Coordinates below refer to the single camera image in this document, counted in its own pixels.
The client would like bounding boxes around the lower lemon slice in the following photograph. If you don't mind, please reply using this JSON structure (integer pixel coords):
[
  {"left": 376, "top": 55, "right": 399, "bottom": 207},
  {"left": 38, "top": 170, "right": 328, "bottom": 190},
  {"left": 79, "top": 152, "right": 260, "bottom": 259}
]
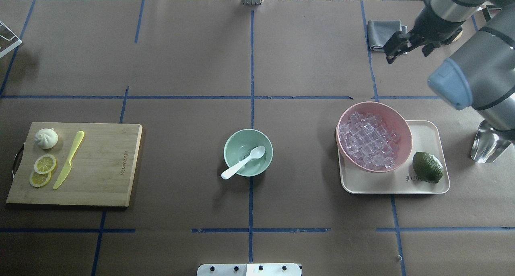
[{"left": 29, "top": 171, "right": 52, "bottom": 188}]

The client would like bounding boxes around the wooden stand with pole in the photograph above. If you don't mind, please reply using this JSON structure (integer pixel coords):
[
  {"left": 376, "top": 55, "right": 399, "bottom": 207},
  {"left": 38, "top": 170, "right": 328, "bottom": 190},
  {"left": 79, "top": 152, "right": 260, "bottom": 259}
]
[{"left": 441, "top": 26, "right": 462, "bottom": 45}]

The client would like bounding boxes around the white plastic spoon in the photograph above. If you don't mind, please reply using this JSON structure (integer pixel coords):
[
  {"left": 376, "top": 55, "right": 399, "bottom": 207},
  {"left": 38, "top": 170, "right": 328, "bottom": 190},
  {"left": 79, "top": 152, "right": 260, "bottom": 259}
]
[{"left": 221, "top": 146, "right": 266, "bottom": 179}]

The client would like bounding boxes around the bamboo cutting board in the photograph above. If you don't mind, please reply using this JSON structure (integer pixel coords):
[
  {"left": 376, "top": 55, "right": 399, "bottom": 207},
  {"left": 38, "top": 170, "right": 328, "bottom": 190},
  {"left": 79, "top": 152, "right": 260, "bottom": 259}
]
[{"left": 6, "top": 122, "right": 143, "bottom": 208}]

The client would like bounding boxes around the white wire rack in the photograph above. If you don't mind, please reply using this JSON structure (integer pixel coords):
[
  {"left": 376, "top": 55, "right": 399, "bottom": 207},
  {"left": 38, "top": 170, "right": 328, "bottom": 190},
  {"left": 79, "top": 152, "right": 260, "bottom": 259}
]
[{"left": 0, "top": 21, "right": 23, "bottom": 58}]

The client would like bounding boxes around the yellow plastic knife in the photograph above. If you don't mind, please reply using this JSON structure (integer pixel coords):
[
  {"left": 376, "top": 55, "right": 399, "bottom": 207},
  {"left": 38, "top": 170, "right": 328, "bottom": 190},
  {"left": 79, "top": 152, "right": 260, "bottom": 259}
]
[{"left": 53, "top": 130, "right": 85, "bottom": 190}]

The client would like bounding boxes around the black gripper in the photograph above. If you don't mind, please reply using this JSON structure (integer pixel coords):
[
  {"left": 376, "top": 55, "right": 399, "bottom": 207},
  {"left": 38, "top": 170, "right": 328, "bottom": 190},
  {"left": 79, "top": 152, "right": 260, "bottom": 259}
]
[{"left": 383, "top": 6, "right": 465, "bottom": 64}]

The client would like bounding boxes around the steel ice scoop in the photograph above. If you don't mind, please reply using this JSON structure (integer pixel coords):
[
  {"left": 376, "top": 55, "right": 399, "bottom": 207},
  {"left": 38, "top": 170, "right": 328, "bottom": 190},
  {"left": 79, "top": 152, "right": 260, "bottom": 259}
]
[{"left": 470, "top": 120, "right": 513, "bottom": 163}]

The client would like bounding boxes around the green lime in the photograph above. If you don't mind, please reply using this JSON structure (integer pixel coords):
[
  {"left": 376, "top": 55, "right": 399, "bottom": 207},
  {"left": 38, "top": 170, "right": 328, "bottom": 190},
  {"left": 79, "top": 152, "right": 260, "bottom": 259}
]
[{"left": 412, "top": 151, "right": 445, "bottom": 184}]

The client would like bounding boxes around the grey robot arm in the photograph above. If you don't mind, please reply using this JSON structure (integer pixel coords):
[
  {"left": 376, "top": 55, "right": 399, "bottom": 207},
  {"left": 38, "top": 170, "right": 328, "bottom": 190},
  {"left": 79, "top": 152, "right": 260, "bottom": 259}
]
[{"left": 384, "top": 0, "right": 515, "bottom": 142}]

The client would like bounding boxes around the pink bowl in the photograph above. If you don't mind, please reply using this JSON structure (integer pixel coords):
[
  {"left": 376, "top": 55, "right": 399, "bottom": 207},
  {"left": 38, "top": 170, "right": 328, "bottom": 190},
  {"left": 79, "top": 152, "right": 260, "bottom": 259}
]
[{"left": 336, "top": 101, "right": 413, "bottom": 173}]

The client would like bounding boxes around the white steamed bun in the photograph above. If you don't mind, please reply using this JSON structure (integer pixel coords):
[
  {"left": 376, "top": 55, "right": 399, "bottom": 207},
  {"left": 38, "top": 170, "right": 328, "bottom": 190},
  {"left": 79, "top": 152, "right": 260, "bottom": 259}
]
[{"left": 34, "top": 129, "right": 59, "bottom": 150}]

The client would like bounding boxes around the cream plastic tray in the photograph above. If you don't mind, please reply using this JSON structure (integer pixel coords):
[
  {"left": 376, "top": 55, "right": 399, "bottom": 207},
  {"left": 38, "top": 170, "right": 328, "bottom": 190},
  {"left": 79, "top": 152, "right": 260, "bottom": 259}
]
[{"left": 339, "top": 120, "right": 450, "bottom": 195}]

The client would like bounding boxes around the mint green bowl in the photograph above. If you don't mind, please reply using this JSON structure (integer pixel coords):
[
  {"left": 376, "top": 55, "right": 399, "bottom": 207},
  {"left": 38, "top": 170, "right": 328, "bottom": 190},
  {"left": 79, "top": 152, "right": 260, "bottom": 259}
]
[{"left": 224, "top": 129, "right": 274, "bottom": 177}]

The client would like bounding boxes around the pile of clear ice cubes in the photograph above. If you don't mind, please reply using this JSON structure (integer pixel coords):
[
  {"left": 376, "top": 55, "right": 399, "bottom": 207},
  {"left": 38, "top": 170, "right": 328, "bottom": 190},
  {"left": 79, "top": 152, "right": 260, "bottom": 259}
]
[{"left": 337, "top": 112, "right": 401, "bottom": 171}]

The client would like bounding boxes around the black framed box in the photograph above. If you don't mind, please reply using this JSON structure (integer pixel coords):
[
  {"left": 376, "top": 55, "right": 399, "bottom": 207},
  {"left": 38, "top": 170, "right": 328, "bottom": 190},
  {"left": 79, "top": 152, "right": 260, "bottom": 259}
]
[{"left": 481, "top": 4, "right": 495, "bottom": 22}]

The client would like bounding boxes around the folded grey cloth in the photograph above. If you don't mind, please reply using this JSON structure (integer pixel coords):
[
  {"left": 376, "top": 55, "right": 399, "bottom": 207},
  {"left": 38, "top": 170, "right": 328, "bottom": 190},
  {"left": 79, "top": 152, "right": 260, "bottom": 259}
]
[{"left": 367, "top": 21, "right": 407, "bottom": 52}]

